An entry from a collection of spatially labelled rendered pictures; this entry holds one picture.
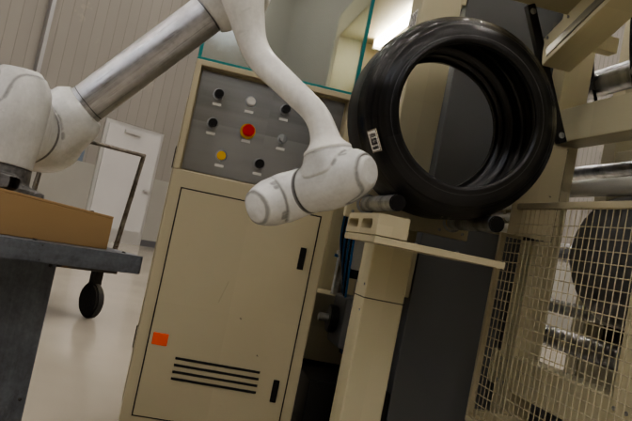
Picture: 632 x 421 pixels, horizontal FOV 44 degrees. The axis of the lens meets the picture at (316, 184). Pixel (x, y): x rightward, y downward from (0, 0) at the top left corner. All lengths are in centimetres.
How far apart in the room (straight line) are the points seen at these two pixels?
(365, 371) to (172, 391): 63
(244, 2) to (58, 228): 63
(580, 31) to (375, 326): 106
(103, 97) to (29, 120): 24
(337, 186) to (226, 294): 113
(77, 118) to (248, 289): 96
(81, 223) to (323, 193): 52
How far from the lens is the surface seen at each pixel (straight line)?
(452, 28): 218
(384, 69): 212
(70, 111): 195
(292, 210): 166
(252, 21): 179
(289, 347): 268
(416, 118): 250
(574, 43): 250
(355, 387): 249
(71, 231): 172
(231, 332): 265
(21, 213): 166
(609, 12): 237
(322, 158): 159
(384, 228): 207
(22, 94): 179
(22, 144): 178
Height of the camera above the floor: 76
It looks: 4 degrees up
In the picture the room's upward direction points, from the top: 12 degrees clockwise
